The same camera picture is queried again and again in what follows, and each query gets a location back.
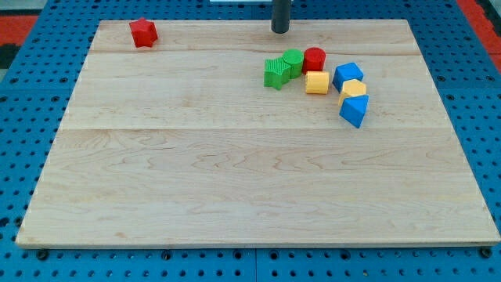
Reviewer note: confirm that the red cylinder block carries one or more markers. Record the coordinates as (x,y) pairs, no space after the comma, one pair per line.
(314,59)

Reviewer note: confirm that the light wooden board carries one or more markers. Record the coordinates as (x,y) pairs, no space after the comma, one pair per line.
(182,146)

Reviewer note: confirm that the green star block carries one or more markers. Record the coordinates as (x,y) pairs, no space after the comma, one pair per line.
(276,73)

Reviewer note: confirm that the yellow square block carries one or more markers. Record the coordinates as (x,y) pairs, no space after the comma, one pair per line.
(317,82)

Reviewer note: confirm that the green cylinder block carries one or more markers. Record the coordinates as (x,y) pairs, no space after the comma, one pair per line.
(294,58)

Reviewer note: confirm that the blue triangle block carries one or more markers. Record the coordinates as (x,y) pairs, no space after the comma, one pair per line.
(353,109)

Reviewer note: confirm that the yellow hexagon block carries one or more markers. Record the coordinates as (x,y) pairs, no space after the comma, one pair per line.
(351,88)

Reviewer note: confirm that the blue cube block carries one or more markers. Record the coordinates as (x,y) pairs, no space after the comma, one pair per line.
(346,72)

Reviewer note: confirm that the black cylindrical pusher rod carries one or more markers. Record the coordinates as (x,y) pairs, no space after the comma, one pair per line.
(280,21)

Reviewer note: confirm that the red star block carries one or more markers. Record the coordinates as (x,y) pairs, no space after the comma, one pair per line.
(144,32)

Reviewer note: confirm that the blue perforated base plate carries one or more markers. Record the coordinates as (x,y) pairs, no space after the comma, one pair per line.
(37,88)

